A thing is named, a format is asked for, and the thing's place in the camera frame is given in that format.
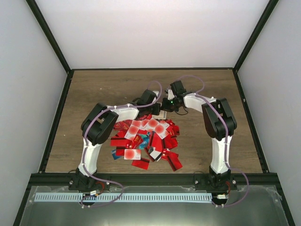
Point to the black front frame rail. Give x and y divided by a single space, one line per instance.
197 180

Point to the beige leather card holder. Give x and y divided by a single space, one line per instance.
162 115

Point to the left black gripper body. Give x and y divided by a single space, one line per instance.
156 112

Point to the white pink gradient card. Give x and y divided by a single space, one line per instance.
133 129

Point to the red card bottom right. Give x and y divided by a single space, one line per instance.
173 160

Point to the red card bottom centre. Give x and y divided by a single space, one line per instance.
143 163

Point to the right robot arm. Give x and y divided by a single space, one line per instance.
220 125

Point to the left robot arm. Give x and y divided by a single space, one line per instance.
98 125

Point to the light blue cable duct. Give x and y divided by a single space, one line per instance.
126 197

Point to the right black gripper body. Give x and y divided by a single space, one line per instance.
171 107

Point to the white red circle card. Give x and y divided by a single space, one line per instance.
162 129

